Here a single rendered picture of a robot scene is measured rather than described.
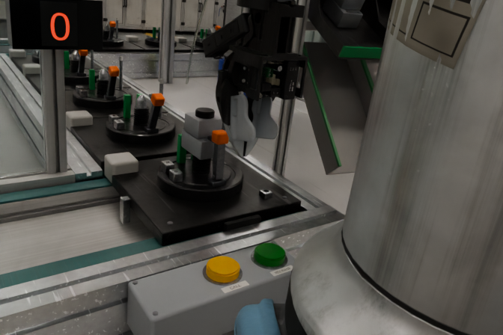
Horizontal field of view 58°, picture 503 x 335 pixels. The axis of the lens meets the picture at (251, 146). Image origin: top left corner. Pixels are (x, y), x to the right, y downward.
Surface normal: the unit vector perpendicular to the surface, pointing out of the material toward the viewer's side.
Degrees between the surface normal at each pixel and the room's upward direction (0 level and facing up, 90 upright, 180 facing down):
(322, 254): 44
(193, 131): 90
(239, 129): 93
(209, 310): 90
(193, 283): 0
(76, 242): 0
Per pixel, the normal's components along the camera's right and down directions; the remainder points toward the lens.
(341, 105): 0.37, -0.40
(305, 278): -0.62, -0.72
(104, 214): 0.11, -0.93
